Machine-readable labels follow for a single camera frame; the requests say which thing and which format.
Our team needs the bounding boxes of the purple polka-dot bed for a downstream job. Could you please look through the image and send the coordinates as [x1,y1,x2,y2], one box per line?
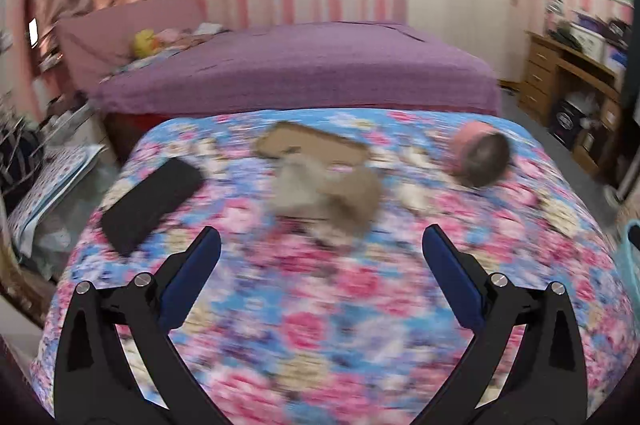
[89,22,500,116]

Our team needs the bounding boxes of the wooden desk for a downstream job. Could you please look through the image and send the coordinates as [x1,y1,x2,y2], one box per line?
[518,32,622,177]

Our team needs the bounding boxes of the white storage box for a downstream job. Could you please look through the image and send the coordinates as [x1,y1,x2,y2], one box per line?
[570,23,605,62]

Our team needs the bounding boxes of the black box under desk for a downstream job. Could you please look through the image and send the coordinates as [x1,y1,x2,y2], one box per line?
[548,100,586,150]

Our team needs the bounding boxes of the pink steel-lined mug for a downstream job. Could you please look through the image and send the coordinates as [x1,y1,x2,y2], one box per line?
[448,120,511,188]

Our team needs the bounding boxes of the tan slipper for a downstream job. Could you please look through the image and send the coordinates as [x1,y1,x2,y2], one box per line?
[269,152,383,237]

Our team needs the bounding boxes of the yellow duck plush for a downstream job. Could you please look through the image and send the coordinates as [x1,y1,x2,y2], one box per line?
[131,29,162,60]

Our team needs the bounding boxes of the floral blue quilt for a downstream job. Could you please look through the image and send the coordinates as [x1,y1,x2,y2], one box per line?
[32,110,639,424]

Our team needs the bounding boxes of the pink headboard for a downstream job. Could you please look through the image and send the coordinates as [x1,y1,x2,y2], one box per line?
[54,0,205,92]

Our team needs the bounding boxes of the light blue plastic basket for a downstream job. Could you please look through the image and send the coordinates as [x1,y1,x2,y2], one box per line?
[614,219,640,313]

